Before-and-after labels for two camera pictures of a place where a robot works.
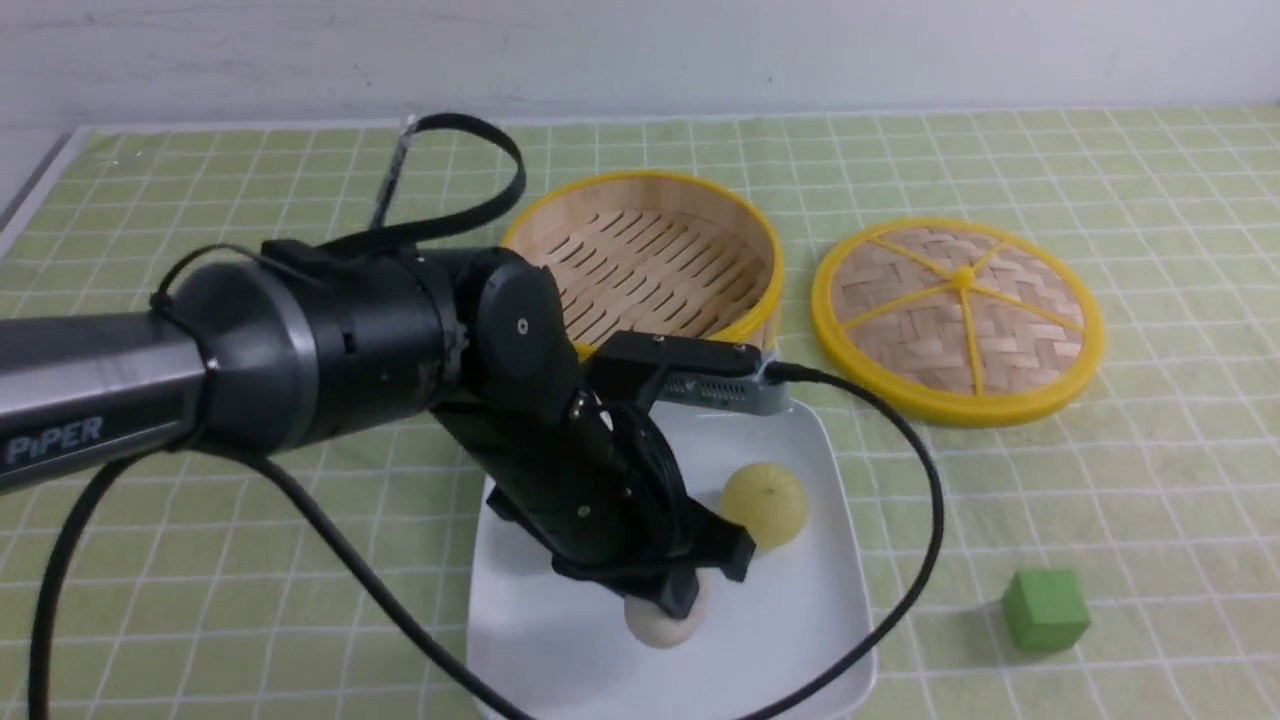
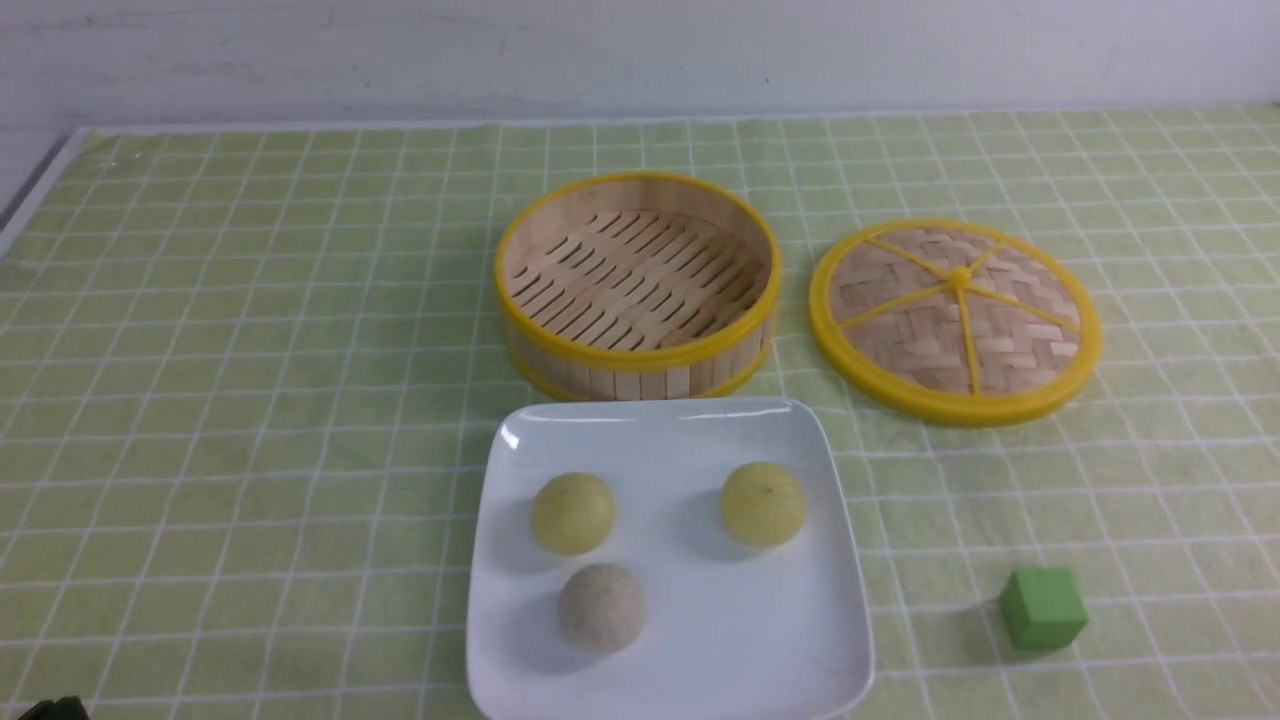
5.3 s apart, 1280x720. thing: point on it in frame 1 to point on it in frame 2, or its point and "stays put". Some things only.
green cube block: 1046,609 stays put
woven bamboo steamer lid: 960,321 stays put
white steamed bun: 654,627 to 603,608
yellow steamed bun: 768,500 stays put
